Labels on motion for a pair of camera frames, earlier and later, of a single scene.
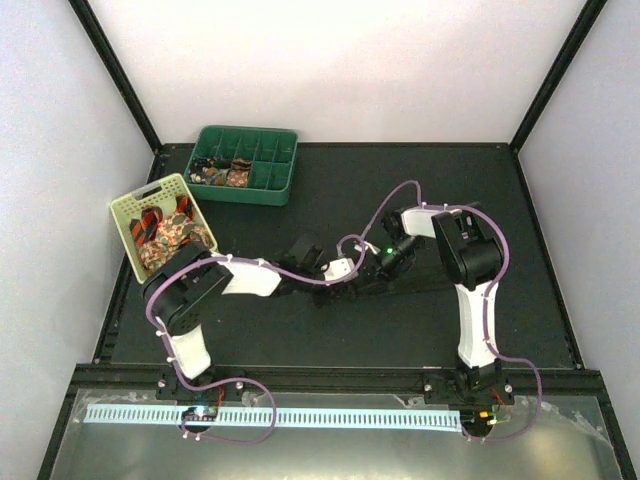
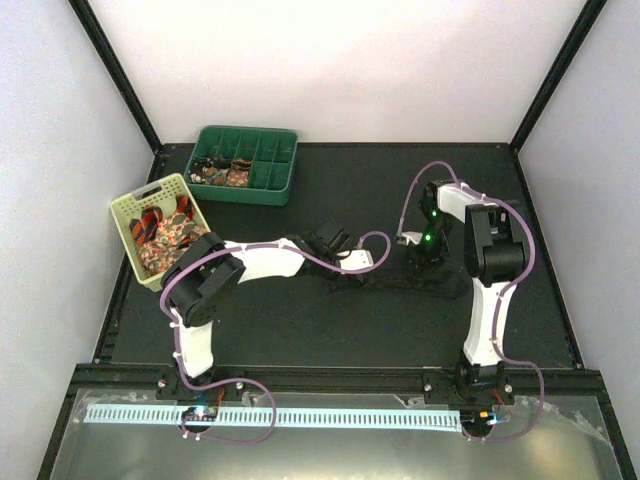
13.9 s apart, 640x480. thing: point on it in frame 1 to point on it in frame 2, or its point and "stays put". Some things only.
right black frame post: x=580 y=30 stays put
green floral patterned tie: x=170 y=236 stays put
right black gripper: x=381 y=274 to x=423 y=258
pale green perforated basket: x=162 y=195 stays put
